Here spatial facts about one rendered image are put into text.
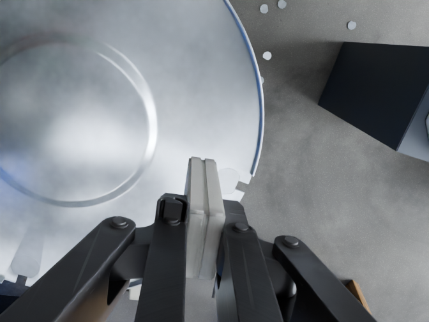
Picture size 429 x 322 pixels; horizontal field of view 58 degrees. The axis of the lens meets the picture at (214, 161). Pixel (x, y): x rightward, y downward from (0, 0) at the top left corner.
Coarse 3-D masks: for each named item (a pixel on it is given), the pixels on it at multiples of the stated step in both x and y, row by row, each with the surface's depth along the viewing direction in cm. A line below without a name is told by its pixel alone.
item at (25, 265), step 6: (18, 258) 32; (24, 258) 32; (30, 258) 32; (12, 264) 32; (18, 264) 32; (24, 264) 32; (30, 264) 32; (36, 264) 32; (18, 270) 32; (24, 270) 32; (30, 270) 32; (36, 270) 32; (30, 276) 32
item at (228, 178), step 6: (228, 168) 31; (222, 174) 31; (228, 174) 31; (234, 174) 31; (222, 180) 31; (228, 180) 31; (234, 180) 31; (222, 186) 31; (228, 186) 31; (234, 186) 31; (222, 192) 31; (228, 192) 31
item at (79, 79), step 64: (0, 0) 25; (64, 0) 26; (128, 0) 26; (192, 0) 26; (0, 64) 26; (64, 64) 26; (128, 64) 27; (192, 64) 28; (256, 64) 28; (0, 128) 28; (64, 128) 28; (128, 128) 28; (192, 128) 29; (256, 128) 30; (0, 192) 30; (64, 192) 29; (128, 192) 31; (0, 256) 31
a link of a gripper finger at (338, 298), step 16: (288, 240) 14; (288, 256) 13; (304, 256) 13; (288, 272) 13; (304, 272) 12; (320, 272) 13; (304, 288) 12; (320, 288) 12; (336, 288) 12; (288, 304) 14; (304, 304) 12; (320, 304) 11; (336, 304) 11; (352, 304) 11; (288, 320) 13; (304, 320) 12; (320, 320) 11; (336, 320) 10; (352, 320) 10; (368, 320) 11
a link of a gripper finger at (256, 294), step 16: (240, 224) 15; (224, 240) 14; (240, 240) 14; (256, 240) 14; (240, 256) 13; (256, 256) 13; (224, 272) 13; (240, 272) 12; (256, 272) 12; (224, 288) 13; (240, 288) 11; (256, 288) 11; (272, 288) 11; (224, 304) 12; (240, 304) 10; (256, 304) 10; (272, 304) 11; (224, 320) 12; (240, 320) 10; (256, 320) 10; (272, 320) 10
